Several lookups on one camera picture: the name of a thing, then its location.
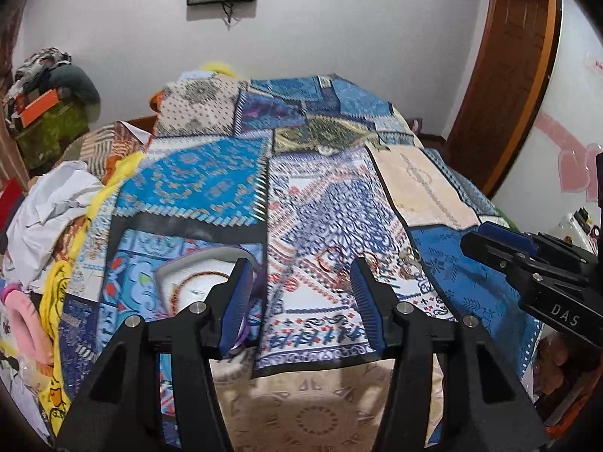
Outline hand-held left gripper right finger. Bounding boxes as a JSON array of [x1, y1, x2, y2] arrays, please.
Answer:
[[349, 257, 550, 452]]

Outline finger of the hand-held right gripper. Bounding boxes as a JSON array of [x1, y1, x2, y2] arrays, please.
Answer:
[[460, 232, 525, 289], [477, 221, 540, 256]]

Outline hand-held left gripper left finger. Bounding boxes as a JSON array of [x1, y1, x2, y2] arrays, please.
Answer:
[[54, 257, 256, 452]]

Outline red beaded bracelet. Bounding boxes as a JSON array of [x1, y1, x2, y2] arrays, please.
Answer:
[[170, 270, 236, 314]]

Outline white jewelry tray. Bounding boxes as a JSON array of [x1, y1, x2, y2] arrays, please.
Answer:
[[155, 244, 265, 322]]

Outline gold ring earrings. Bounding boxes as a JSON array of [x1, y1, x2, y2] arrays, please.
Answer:
[[398, 249, 424, 279]]

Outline red bangle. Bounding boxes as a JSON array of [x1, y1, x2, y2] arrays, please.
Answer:
[[317, 247, 348, 272]]

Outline person's right hand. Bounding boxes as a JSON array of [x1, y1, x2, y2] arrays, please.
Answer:
[[541, 333, 581, 397]]

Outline white appliance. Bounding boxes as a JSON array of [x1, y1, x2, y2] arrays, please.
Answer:
[[552, 208, 599, 251]]

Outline beige patterned bedsheet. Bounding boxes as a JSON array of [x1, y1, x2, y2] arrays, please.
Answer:
[[207, 355, 450, 452]]

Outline blue patchwork printed cloth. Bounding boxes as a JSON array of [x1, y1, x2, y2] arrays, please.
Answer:
[[55, 74, 542, 452]]

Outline brown wooden door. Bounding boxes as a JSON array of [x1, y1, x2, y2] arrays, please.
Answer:
[[443, 0, 563, 199]]

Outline yellow cartoon blanket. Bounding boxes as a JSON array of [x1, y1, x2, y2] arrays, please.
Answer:
[[40, 169, 128, 436]]

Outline white crumpled cloth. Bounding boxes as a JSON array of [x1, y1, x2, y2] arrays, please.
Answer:
[[7, 160, 105, 288]]

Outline pink plush slipper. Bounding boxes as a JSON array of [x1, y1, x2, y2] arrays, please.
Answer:
[[0, 282, 56, 368]]

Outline green printed bag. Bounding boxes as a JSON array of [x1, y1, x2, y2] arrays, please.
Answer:
[[13, 99, 91, 175]]

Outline orange box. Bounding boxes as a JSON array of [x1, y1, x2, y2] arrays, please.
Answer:
[[19, 89, 62, 125]]

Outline pile of clothes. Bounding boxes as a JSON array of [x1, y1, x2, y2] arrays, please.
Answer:
[[2, 47, 102, 125]]

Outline pink wall sticker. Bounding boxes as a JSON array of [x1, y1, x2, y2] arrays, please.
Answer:
[[537, 112, 603, 194]]

